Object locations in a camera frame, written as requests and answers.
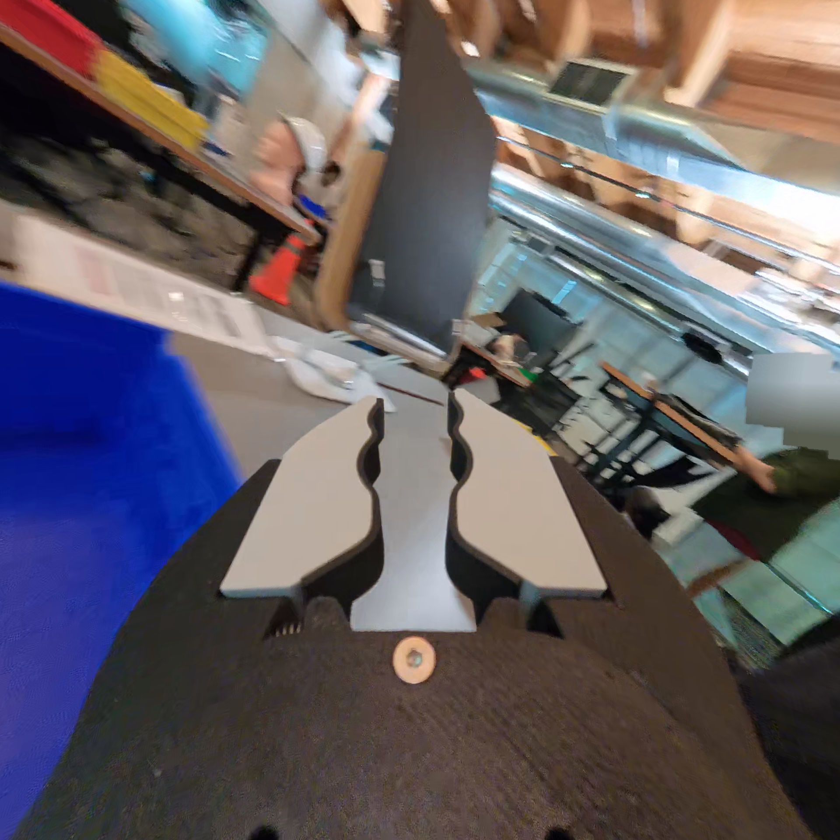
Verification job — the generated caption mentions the silver ventilation ducts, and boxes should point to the silver ventilation ducts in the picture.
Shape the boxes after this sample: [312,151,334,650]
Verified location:
[472,59,840,316]

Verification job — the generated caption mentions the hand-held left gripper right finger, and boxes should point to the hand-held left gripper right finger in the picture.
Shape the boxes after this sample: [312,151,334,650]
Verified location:
[446,387,609,601]

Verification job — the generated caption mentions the printed paper sheet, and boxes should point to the printed paper sheet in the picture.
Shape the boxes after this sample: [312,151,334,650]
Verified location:
[13,217,270,358]

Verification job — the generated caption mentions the white metal stand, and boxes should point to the white metal stand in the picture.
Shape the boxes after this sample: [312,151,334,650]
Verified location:
[272,331,398,414]

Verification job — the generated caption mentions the orange traffic cone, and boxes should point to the orange traffic cone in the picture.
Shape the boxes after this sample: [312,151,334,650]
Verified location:
[248,233,309,306]

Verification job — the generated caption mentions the black desk wooden edge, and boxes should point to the black desk wooden edge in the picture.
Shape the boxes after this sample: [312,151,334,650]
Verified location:
[600,361,742,480]

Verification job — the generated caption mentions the background workbench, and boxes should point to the background workbench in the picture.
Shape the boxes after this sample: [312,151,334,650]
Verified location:
[0,26,322,290]

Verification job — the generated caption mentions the blue bin with tag label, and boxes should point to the blue bin with tag label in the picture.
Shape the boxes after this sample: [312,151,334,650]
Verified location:
[0,281,244,821]

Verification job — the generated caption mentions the small yellow box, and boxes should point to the small yellow box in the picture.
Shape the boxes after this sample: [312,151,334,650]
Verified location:
[95,49,211,152]

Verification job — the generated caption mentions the red storage bin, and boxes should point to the red storage bin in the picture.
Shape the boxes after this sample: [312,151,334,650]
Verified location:
[0,0,102,78]

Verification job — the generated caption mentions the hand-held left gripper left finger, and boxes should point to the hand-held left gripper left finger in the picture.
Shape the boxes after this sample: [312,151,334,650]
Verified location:
[218,395,385,601]

